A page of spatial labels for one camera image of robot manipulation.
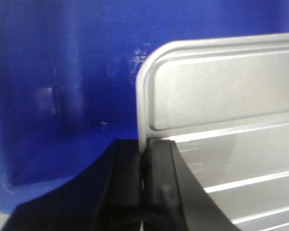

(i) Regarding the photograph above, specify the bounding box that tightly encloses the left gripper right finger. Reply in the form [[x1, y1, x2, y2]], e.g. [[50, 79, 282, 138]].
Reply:
[[144, 139, 239, 231]]

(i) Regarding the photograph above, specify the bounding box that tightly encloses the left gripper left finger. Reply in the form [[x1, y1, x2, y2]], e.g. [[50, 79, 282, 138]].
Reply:
[[3, 139, 142, 231]]

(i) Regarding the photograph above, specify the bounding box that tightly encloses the small silver metal tray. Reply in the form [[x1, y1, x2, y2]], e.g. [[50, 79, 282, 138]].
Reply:
[[136, 33, 289, 231]]

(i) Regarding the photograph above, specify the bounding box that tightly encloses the large blue plastic box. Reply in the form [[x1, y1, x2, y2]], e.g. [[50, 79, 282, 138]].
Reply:
[[0, 0, 289, 214]]

